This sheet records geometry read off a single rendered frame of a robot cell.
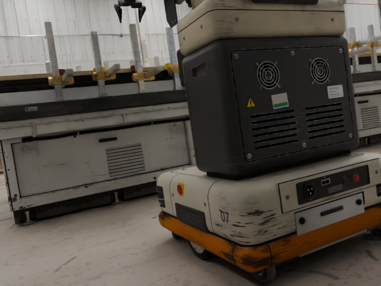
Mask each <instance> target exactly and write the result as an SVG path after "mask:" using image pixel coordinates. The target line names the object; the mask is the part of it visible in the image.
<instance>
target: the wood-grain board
mask: <svg viewBox="0 0 381 286"><path fill-rule="evenodd" d="M376 55H377V56H381V53H377V54H376ZM358 57H371V54H370V53H368V54H358ZM155 67H156V66H154V67H144V68H143V72H148V71H149V70H151V69H153V68H155ZM92 72H94V71H93V70H89V71H74V74H73V76H81V75H92ZM131 72H132V71H131V68H126V69H120V70H119V71H118V72H116V73H131ZM48 77H52V73H42V74H23V75H5V76H0V81H12V80H21V79H38V78H48Z"/></svg>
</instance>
